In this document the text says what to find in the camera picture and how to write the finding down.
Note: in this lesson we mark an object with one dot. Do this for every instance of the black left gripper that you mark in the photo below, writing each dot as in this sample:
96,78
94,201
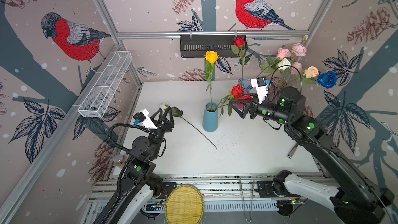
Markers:
166,125

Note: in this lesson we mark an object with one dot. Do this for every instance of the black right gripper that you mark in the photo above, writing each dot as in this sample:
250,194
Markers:
246,104

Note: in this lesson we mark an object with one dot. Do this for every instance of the white rose flower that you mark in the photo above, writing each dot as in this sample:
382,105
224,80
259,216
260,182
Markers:
176,112
283,71

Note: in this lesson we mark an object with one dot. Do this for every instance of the orange rose flower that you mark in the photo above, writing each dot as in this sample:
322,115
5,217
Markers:
211,58

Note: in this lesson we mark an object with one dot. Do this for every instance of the pink rose flower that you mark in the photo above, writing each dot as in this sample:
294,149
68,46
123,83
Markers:
283,53

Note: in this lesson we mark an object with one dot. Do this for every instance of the dark red rose flower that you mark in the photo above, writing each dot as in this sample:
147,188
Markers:
239,49

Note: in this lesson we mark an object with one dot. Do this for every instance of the pink carnation flower stem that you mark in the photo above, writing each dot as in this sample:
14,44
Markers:
296,68

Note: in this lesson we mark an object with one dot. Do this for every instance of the cream peach rose stem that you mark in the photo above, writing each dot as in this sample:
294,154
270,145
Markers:
308,76

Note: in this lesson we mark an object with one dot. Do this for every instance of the blue rose flower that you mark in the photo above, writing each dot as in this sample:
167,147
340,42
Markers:
327,80

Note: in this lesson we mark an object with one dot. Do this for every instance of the blue purple glass vase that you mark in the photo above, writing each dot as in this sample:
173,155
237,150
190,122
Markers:
245,83

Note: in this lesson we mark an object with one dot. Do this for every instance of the smoky pink glass vase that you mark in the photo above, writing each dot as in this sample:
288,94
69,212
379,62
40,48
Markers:
276,85

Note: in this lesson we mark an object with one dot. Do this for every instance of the teal ceramic vase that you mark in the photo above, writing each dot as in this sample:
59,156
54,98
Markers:
210,117

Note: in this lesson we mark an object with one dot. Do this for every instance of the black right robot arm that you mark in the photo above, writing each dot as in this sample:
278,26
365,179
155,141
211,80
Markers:
356,200

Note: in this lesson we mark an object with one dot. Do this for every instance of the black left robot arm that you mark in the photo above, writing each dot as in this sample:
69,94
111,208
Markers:
137,182

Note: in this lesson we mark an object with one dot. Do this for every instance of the pink silicone spatula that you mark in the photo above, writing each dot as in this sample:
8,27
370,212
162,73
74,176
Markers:
292,151

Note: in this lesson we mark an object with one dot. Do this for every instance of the yellow woven round mat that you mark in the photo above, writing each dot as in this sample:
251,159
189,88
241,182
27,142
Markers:
185,205

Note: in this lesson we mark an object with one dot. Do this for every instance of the white mesh wall shelf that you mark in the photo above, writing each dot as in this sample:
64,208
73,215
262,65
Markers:
101,94

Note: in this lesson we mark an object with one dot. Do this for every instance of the black hanging wire basket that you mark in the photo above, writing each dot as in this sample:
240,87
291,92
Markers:
198,45

